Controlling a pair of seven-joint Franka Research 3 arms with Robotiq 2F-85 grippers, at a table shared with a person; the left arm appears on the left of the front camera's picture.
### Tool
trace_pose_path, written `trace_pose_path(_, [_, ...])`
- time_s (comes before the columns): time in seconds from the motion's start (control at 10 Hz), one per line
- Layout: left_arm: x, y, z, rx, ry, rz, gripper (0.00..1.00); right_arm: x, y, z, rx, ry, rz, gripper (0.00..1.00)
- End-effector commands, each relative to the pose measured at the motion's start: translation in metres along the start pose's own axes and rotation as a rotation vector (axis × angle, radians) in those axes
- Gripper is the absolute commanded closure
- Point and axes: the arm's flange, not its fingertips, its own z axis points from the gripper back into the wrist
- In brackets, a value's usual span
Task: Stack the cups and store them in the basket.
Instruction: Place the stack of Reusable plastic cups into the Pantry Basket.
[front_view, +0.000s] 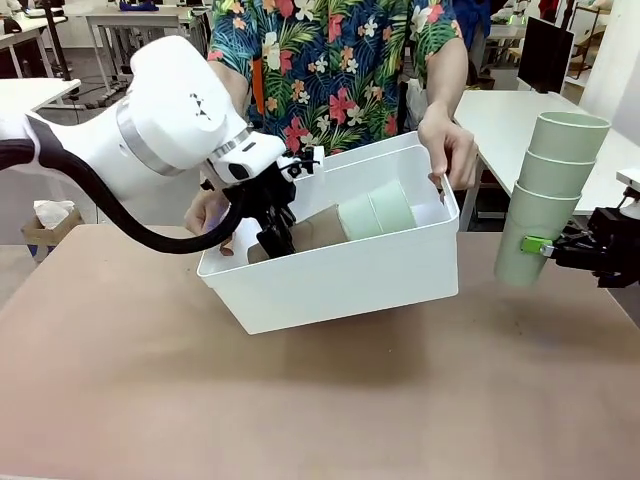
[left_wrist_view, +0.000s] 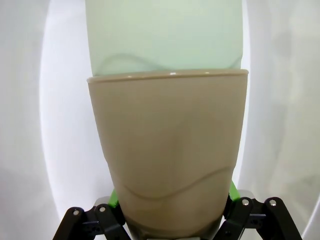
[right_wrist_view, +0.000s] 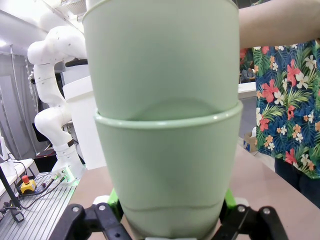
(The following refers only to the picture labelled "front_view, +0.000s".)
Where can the white table with black edge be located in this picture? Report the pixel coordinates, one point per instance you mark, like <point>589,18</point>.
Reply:
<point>30,92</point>

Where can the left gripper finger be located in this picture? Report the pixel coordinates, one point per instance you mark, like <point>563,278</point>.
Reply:
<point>285,215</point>
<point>277,242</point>

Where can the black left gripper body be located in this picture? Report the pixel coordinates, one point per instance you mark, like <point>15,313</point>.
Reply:
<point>265,192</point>

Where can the crumpled white paper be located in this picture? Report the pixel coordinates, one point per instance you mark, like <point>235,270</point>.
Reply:
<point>52,211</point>

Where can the person's right hand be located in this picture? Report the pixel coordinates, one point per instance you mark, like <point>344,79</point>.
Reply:
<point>207,215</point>

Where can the white side table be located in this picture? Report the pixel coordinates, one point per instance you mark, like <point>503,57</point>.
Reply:
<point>500,130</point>

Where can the black stand pole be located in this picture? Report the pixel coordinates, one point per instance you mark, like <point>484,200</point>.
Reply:
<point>55,40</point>

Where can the person's right forearm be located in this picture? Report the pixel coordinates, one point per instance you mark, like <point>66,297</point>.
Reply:
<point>235,95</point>

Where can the pale green plastic cup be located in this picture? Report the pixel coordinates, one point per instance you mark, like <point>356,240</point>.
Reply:
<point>357,220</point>
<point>555,175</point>
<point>535,215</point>
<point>565,140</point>
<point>395,205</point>

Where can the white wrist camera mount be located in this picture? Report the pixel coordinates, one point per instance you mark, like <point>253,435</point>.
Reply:
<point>305,162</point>
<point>630,179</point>

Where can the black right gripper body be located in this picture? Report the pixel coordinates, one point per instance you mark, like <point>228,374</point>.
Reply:
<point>617,250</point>

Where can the person in blue jacket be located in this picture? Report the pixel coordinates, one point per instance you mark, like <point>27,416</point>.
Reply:
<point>470,25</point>

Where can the black computer monitor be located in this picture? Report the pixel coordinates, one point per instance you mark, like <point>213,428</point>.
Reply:
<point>545,52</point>

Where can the brown cardboard box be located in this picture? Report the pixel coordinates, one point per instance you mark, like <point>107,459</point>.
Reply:
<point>50,240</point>

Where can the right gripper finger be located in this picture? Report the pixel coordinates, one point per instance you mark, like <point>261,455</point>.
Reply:
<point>580,236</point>
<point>535,246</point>

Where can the white plastic basket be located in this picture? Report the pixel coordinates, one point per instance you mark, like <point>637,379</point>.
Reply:
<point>325,285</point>

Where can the person's left hand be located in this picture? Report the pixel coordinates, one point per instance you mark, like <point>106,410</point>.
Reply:
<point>452,145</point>

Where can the white metal-frame lab desk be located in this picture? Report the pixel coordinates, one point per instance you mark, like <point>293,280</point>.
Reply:
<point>145,22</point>

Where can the person's left forearm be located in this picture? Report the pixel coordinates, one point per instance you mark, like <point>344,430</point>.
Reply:
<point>445,75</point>

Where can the person in floral shirt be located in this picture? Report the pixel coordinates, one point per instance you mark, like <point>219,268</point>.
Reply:
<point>340,65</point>

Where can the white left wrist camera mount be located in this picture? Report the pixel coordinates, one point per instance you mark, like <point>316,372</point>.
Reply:
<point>305,162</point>

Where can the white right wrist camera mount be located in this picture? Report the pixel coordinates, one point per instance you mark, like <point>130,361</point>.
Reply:
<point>630,179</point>

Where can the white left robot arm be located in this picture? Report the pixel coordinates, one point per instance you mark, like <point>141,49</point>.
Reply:
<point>165,115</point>

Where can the brown plastic cup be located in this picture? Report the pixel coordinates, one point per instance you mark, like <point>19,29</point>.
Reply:
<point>315,227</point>

